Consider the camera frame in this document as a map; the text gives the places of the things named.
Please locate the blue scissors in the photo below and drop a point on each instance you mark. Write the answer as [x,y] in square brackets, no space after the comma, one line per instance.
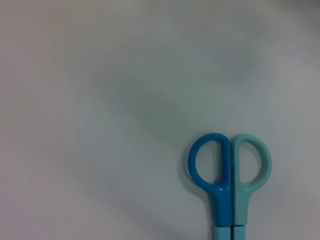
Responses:
[222,200]

